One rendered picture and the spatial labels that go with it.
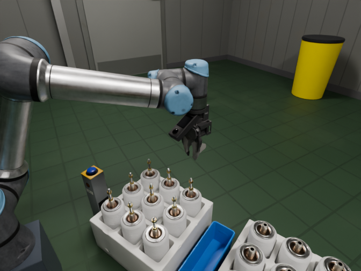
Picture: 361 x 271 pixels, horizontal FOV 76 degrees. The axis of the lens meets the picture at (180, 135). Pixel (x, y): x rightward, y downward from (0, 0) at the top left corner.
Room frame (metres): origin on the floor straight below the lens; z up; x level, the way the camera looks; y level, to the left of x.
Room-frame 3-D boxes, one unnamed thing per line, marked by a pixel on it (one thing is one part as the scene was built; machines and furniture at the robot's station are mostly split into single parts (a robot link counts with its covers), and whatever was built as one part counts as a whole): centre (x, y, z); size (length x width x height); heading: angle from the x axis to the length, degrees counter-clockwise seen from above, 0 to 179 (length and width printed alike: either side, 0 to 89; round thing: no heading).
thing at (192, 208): (0.73, -0.04, 0.16); 0.10 x 0.10 x 0.18
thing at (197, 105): (0.73, -0.05, 0.69); 0.08 x 0.08 x 0.05
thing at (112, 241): (0.70, 0.12, 0.09); 0.39 x 0.39 x 0.18; 55
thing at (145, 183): (0.86, 0.15, 0.16); 0.10 x 0.10 x 0.18
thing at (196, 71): (0.73, -0.05, 0.76); 0.09 x 0.08 x 0.11; 104
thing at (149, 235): (0.53, 0.09, 0.25); 0.08 x 0.08 x 0.01
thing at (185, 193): (0.73, -0.04, 0.25); 0.08 x 0.08 x 0.01
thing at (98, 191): (0.80, 0.40, 0.16); 0.07 x 0.07 x 0.31; 55
